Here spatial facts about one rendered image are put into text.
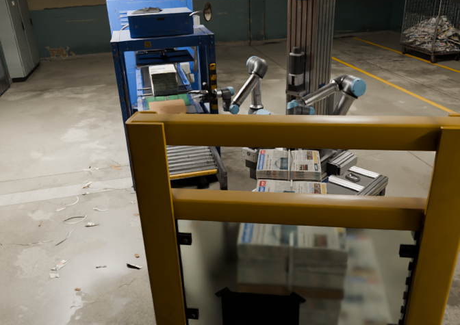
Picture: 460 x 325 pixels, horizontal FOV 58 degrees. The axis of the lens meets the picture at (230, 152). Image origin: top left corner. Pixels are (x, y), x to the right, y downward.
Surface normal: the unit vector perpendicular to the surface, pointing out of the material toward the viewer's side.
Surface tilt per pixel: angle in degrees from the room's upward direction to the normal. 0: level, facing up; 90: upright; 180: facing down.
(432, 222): 90
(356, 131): 90
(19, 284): 0
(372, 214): 90
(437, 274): 90
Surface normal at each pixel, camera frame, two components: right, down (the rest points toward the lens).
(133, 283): -0.04, -0.91
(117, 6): 0.22, 0.40
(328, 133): -0.14, 0.42
